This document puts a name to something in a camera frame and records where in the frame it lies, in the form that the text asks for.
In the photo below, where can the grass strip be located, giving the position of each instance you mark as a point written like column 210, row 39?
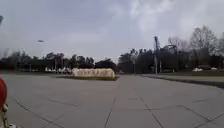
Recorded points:
column 100, row 78

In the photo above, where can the long pale stone monument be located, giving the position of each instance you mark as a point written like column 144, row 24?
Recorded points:
column 93, row 72

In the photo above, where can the grey paved plaza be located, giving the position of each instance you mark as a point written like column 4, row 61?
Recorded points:
column 100, row 100

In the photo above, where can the tall pole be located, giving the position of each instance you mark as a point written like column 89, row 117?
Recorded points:
column 155, row 56

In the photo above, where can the row of dark trees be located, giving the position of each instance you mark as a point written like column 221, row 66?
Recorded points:
column 50, row 61

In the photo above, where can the white car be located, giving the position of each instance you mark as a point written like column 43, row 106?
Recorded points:
column 197, row 69

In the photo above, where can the row of bare trees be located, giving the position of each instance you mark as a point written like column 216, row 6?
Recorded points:
column 200, row 43

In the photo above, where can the robot's own part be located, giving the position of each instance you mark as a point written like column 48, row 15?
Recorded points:
column 2, row 93

